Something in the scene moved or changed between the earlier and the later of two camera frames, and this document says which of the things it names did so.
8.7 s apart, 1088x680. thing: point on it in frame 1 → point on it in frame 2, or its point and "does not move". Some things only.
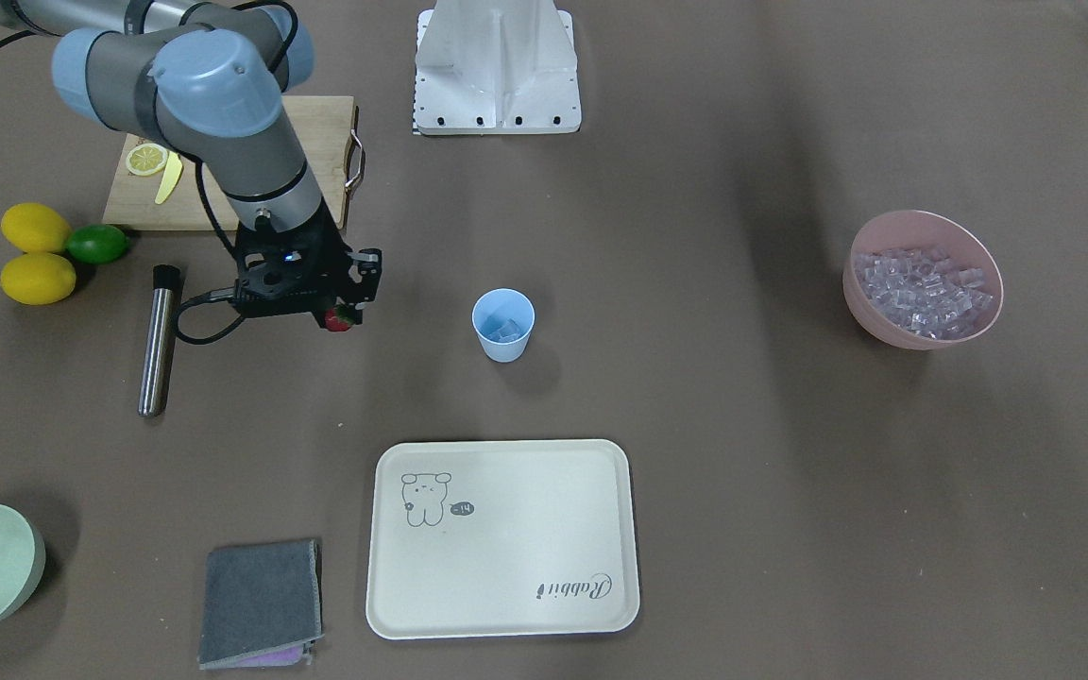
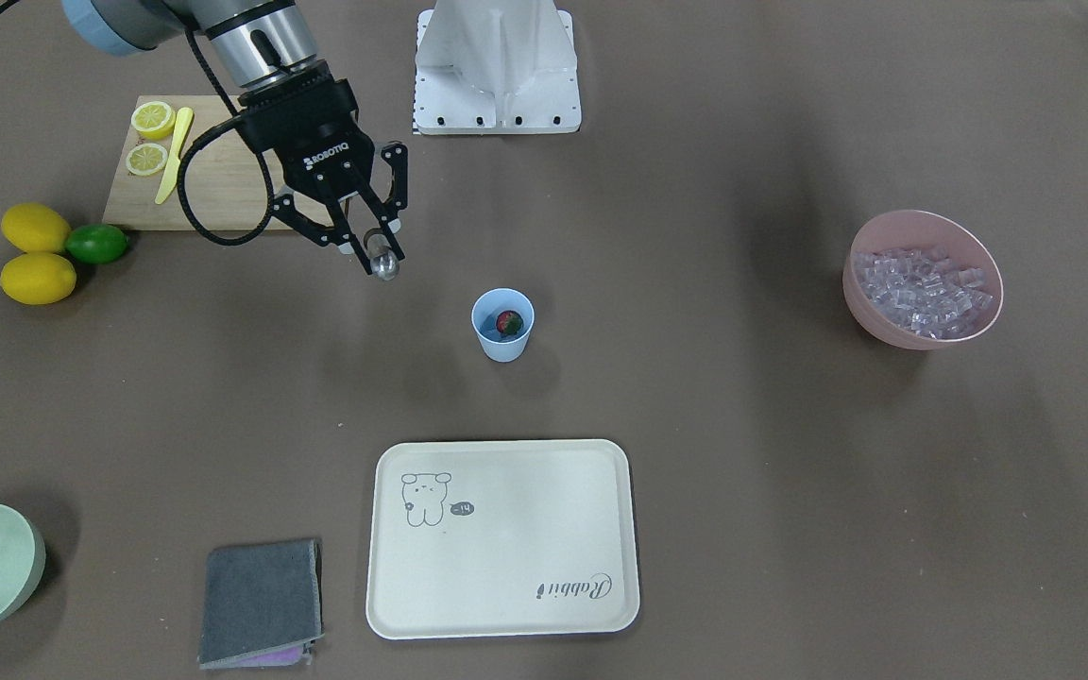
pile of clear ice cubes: x=925 y=290 does not move
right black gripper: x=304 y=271 → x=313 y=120
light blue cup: x=503 y=319 does not move
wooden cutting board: x=160 y=189 does not move
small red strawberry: x=338 y=319 → x=509 y=322
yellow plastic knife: x=171 y=172 does not move
